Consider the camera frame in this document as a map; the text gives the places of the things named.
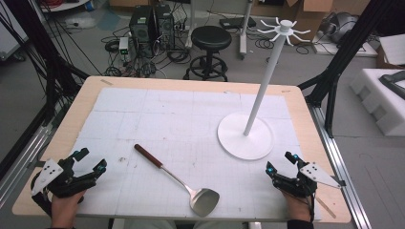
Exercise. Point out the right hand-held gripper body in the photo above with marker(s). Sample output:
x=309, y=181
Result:
x=318, y=176

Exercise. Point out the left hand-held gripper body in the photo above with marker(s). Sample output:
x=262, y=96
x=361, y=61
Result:
x=47, y=176

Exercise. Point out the white hook rack stand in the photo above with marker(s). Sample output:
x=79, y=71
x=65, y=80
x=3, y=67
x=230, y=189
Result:
x=245, y=141

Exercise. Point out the person's right hand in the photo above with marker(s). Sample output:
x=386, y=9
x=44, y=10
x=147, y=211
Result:
x=299, y=208

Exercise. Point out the person's left hand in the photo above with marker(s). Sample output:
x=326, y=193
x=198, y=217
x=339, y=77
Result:
x=63, y=211

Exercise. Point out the person's black sleeve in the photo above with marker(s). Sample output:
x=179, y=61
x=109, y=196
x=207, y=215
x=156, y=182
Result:
x=301, y=224

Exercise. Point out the white grid mat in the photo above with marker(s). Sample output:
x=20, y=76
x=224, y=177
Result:
x=175, y=120

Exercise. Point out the white foam block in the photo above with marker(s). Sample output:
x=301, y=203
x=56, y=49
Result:
x=379, y=105

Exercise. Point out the small white device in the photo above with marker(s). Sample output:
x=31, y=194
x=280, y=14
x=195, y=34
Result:
x=123, y=44

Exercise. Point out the dark grey curved part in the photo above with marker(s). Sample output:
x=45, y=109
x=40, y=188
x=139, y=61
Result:
x=394, y=83

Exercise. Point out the grey bag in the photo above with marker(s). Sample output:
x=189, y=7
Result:
x=342, y=27

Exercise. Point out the black computer tower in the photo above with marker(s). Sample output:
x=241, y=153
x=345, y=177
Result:
x=141, y=28
x=165, y=27

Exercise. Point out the white stand pole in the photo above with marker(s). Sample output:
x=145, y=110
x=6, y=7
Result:
x=245, y=25
x=191, y=22

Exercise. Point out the black round stool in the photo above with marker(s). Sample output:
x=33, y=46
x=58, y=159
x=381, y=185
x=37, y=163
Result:
x=211, y=37

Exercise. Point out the flat black box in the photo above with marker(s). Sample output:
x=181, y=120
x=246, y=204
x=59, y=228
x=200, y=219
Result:
x=237, y=22

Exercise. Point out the cardboard box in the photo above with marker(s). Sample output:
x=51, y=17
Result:
x=313, y=12

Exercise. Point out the white box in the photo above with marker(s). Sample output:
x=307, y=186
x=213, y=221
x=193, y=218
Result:
x=394, y=47

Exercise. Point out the aluminium rail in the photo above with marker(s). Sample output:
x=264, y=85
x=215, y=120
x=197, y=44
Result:
x=340, y=168
x=22, y=167

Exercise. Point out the black metal frame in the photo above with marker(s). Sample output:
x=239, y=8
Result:
x=337, y=66
x=47, y=63

